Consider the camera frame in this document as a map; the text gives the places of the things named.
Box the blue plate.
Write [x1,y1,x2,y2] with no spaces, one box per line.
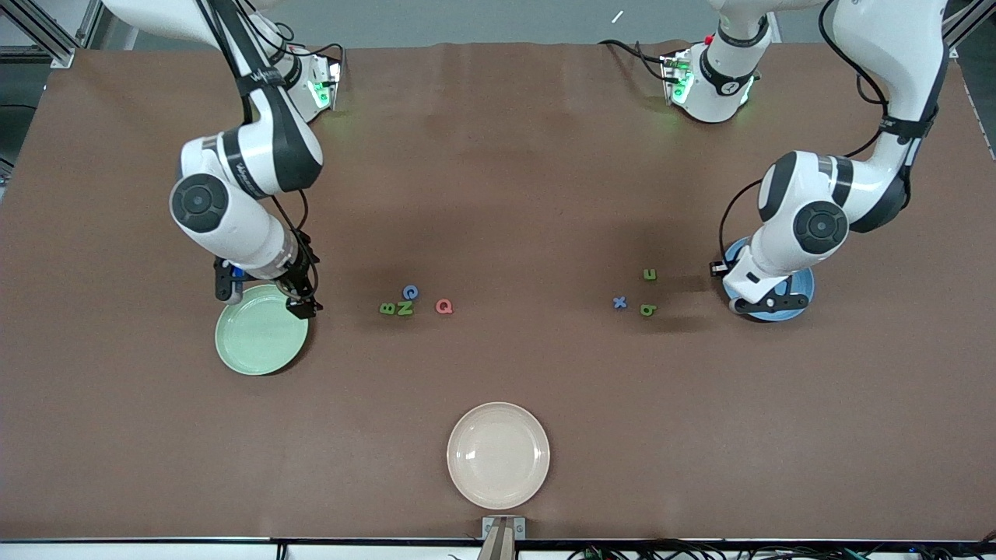
[722,237,815,322]

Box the green plate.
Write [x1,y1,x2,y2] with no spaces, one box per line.
[215,284,310,376]

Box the brown table cover sheet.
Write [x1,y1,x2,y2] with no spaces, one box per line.
[0,40,996,542]

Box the cream plate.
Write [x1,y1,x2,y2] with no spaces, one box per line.
[447,401,551,511]

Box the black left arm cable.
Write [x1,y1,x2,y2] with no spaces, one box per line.
[717,0,892,269]

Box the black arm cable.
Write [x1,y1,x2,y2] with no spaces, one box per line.
[717,0,892,269]
[196,0,321,306]

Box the black base cable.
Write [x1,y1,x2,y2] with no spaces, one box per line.
[292,40,347,82]
[598,39,672,83]

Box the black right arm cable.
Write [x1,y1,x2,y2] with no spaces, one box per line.
[196,0,321,306]

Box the black cable bundle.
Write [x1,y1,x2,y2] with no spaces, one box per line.
[568,541,996,560]

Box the white table edge rail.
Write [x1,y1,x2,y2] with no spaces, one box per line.
[0,538,996,560]

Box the grey bracket with tan beam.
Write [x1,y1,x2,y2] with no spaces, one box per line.
[477,516,526,560]

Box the aluminium frame profile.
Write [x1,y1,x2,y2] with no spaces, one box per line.
[0,0,106,67]
[942,0,983,47]

